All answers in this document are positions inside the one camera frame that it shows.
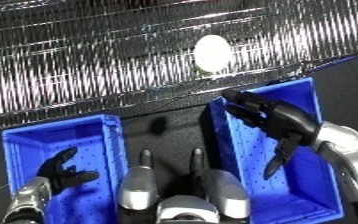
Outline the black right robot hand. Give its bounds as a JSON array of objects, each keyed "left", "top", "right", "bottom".
[{"left": 219, "top": 89, "right": 323, "bottom": 181}]

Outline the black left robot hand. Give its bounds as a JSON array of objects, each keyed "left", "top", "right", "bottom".
[{"left": 35, "top": 146, "right": 101, "bottom": 196}]

